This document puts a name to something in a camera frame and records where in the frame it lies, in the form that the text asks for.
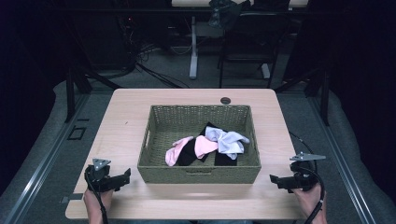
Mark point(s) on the white desk top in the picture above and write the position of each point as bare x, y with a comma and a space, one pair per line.
190, 2

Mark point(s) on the person's left hand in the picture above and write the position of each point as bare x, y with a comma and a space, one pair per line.
99, 199

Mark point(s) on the black metal stand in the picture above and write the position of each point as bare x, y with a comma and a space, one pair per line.
71, 93
324, 96

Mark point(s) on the folded pink sock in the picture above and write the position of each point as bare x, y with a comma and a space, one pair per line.
204, 146

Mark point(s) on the person's right hand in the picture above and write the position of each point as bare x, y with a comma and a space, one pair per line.
308, 199

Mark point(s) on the grey tape strip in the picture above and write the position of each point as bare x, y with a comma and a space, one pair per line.
74, 196

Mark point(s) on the long pink sock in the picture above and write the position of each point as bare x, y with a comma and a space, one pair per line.
176, 152

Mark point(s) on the black sock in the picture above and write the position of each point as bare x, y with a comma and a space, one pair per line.
224, 161
188, 155

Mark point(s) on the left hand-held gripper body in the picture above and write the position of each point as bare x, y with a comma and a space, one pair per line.
104, 180

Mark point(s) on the aluminium floor rail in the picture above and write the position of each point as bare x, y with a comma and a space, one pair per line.
46, 158
342, 161

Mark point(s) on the white desk leg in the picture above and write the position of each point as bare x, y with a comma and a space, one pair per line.
193, 49

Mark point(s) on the green woven basket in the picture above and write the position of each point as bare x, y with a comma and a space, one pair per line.
174, 130

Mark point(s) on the dark bag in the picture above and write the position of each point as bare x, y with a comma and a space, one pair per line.
224, 14

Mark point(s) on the black chair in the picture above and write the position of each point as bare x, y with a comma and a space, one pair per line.
249, 37

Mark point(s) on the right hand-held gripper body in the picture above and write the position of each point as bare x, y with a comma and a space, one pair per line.
301, 179

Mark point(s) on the white desk foot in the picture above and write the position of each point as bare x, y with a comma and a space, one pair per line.
265, 71

